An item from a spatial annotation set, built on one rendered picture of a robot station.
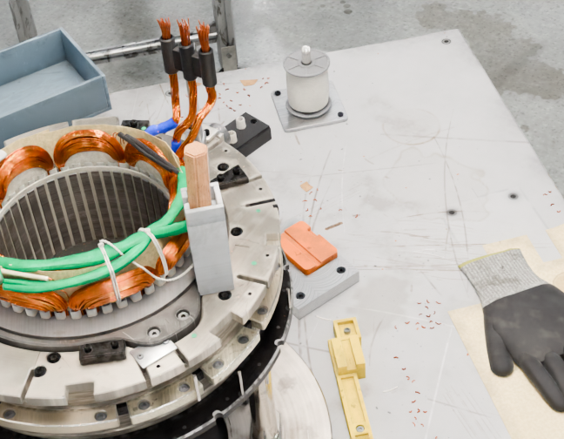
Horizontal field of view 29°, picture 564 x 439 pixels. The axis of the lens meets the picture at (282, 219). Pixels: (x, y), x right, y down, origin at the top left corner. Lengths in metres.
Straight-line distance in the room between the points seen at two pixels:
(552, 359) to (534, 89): 1.71
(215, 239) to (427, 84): 0.79
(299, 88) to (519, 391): 0.52
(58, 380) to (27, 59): 0.49
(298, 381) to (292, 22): 2.01
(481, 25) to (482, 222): 1.75
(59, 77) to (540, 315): 0.58
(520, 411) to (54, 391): 0.54
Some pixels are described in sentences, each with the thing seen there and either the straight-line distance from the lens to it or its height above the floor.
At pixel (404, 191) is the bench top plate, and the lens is 1.38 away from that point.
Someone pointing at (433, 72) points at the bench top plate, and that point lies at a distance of 1.57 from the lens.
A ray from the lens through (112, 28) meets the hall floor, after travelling 3.14.
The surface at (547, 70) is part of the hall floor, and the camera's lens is 2.91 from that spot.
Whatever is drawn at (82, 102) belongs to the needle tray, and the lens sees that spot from 1.13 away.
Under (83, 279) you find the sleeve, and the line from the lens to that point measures 0.81.
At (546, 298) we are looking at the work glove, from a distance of 1.25.
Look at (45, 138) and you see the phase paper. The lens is 0.95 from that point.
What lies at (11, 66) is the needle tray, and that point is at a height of 1.04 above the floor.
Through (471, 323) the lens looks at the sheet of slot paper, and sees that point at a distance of 1.24.
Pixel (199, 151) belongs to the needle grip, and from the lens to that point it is 0.76.
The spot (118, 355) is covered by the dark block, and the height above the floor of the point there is 1.10.
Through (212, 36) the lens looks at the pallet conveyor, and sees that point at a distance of 2.80.
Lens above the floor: 1.72
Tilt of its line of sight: 44 degrees down
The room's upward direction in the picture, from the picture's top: 5 degrees counter-clockwise
